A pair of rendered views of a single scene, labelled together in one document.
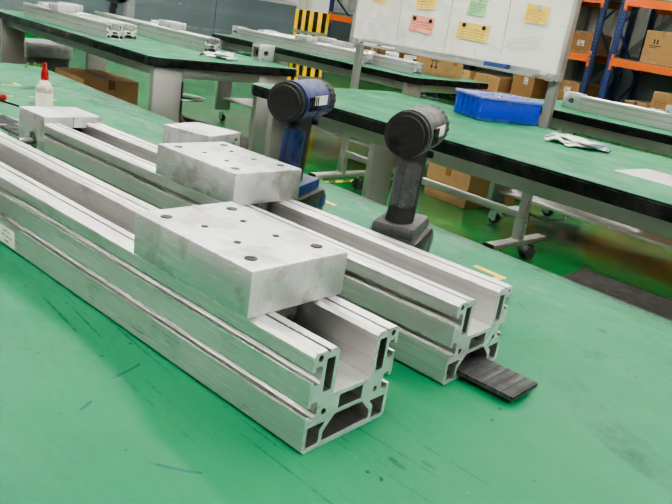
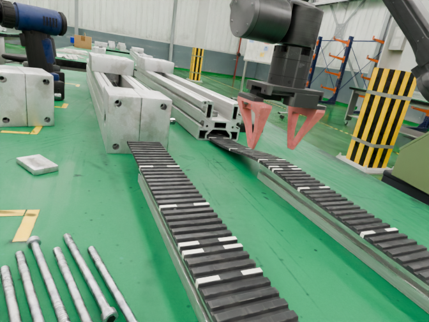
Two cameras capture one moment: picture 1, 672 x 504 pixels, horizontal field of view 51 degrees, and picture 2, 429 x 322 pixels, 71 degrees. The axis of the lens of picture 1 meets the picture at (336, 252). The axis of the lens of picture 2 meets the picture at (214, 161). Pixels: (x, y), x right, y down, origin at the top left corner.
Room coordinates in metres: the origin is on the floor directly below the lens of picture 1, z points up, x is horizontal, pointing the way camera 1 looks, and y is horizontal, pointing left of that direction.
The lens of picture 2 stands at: (1.60, 0.84, 0.95)
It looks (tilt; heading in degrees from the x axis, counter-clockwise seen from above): 19 degrees down; 203
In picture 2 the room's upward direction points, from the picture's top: 9 degrees clockwise
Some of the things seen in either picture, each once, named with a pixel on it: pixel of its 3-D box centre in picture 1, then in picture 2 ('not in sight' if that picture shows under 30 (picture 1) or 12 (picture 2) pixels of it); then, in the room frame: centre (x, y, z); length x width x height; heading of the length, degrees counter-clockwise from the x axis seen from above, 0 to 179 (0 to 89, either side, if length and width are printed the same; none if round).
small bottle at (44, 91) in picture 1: (44, 88); not in sight; (1.63, 0.72, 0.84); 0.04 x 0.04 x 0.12
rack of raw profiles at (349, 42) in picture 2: not in sight; (333, 69); (-9.41, -0.21, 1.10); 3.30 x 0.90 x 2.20; 45
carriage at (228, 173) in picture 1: (226, 181); (110, 68); (0.90, 0.16, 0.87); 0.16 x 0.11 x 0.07; 50
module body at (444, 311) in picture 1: (223, 216); (109, 85); (0.90, 0.16, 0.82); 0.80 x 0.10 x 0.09; 50
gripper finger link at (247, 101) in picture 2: not in sight; (264, 119); (1.15, 0.72, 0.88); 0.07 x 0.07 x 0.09; 51
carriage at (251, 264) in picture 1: (236, 266); (154, 68); (0.59, 0.09, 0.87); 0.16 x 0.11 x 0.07; 50
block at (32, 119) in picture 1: (52, 139); (142, 120); (1.18, 0.50, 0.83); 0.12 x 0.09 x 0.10; 140
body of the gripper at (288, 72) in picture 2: not in sight; (288, 73); (1.13, 0.73, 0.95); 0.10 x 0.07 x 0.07; 141
